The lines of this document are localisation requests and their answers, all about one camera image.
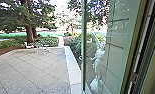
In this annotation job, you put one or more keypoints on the green glass door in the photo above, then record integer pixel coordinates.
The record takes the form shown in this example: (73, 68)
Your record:
(83, 40)

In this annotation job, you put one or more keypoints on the dark green bush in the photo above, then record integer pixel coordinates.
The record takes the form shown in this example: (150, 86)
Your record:
(74, 43)

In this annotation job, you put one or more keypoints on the small distant tree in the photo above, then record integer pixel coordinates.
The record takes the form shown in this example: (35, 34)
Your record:
(71, 21)

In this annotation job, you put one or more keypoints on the low green hedge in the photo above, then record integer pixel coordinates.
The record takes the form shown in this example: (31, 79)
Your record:
(48, 41)

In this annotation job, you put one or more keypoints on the small grey outdoor fixture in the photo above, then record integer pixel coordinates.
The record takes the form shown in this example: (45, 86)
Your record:
(43, 48)

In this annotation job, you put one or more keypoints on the red leaved tree branches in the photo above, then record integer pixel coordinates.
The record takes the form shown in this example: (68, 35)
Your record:
(96, 8)

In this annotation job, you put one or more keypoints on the grey building column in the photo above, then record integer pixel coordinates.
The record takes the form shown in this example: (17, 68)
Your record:
(121, 43)

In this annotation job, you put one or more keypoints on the small white outdoor bench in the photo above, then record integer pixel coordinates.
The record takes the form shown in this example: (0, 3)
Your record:
(28, 46)

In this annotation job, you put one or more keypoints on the large outdoor tree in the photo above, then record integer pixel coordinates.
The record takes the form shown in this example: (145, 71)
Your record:
(29, 30)

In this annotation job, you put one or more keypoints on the bright green lawn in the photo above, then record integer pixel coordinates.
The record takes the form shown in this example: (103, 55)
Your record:
(13, 34)

